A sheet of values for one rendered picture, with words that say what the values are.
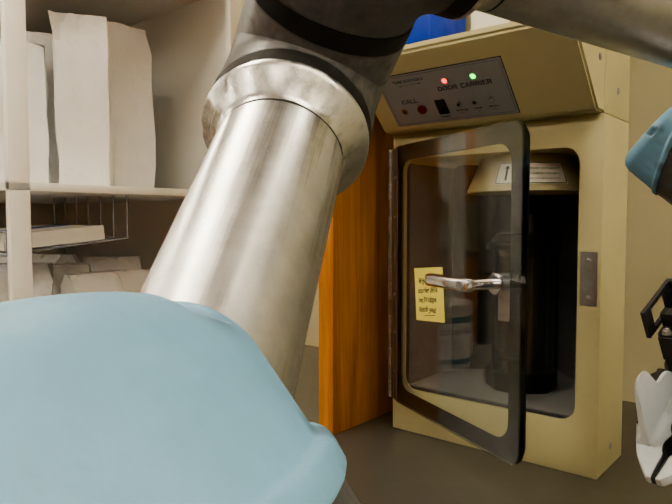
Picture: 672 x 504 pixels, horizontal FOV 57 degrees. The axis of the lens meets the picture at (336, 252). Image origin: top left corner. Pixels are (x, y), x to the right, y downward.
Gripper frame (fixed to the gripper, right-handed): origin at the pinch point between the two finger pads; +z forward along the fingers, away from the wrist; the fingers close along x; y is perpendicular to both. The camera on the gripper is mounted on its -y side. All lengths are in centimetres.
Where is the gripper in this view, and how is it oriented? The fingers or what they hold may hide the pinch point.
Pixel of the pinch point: (663, 476)
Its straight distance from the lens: 49.3
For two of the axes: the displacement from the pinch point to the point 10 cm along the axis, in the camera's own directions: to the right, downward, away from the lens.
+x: 6.2, 0.0, -7.8
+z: -6.8, 4.9, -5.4
